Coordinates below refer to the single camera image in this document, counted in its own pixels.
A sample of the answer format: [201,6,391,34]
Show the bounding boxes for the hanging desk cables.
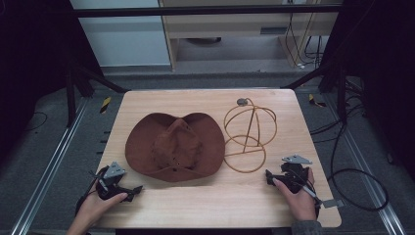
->
[284,0,325,71]

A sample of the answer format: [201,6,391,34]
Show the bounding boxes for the thick black looped cable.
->
[327,120,391,212]

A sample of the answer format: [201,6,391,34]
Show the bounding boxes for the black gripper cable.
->
[74,165,111,217]

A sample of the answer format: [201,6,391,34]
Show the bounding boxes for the black floor cables bundle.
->
[308,77,371,145]

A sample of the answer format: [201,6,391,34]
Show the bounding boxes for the person's left hand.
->
[75,190,129,227]

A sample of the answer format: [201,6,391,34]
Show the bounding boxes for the yellow black striped tape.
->
[307,93,328,109]
[99,96,113,116]

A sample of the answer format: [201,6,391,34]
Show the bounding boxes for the golden wire hat stand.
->
[223,97,278,174]

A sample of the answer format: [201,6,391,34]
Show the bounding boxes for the white cabinet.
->
[69,0,172,69]

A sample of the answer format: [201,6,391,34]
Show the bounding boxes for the aluminium floor rail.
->
[322,93,408,235]
[10,97,90,235]

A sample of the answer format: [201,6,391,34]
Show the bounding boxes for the person's right hand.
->
[271,166,319,223]

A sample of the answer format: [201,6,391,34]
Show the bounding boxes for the brown cowboy hat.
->
[124,112,226,183]

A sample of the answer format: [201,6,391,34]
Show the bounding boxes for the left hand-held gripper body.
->
[92,161,127,201]

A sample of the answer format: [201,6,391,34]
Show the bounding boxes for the black frame stand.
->
[281,60,348,124]
[64,62,131,129]

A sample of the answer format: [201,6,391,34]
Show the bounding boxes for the black horizontal frame bar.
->
[71,5,345,18]

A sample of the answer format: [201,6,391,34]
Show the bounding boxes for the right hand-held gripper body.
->
[280,154,346,210]

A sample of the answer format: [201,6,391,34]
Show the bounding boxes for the black curtain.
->
[0,0,105,165]
[317,0,415,182]

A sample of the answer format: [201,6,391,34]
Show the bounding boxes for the thin black floor cable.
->
[24,111,49,132]

